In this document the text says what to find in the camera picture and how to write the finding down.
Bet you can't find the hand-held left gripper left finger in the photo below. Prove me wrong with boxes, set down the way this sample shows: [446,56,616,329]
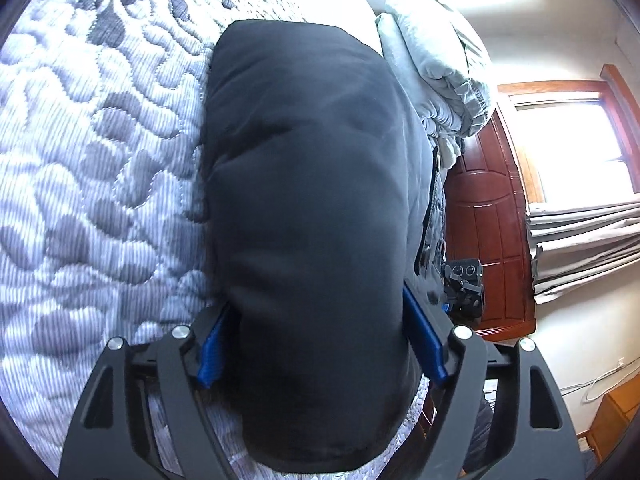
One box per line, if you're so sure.
[59,302,241,480]

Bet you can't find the red-brown wooden headboard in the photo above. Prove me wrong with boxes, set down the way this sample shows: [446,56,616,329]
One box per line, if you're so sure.
[442,110,538,337]

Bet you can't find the black pants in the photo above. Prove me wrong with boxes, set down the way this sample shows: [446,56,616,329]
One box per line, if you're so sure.
[197,19,448,475]

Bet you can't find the grey striped curtain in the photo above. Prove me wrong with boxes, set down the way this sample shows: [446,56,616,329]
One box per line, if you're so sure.
[524,200,640,306]

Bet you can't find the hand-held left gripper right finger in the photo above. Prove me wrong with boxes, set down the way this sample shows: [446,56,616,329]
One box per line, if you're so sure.
[400,287,587,480]

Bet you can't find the white cable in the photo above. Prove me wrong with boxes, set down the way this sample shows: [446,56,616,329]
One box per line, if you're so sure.
[560,357,628,403]

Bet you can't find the light wooden cabinet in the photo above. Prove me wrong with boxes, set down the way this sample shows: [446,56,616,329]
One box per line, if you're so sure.
[575,385,637,466]

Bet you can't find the quilted leaf-pattern mattress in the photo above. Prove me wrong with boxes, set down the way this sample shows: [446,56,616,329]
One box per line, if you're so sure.
[0,0,436,480]

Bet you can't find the wooden-framed window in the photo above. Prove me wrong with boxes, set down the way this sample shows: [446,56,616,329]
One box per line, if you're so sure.
[497,64,640,213]

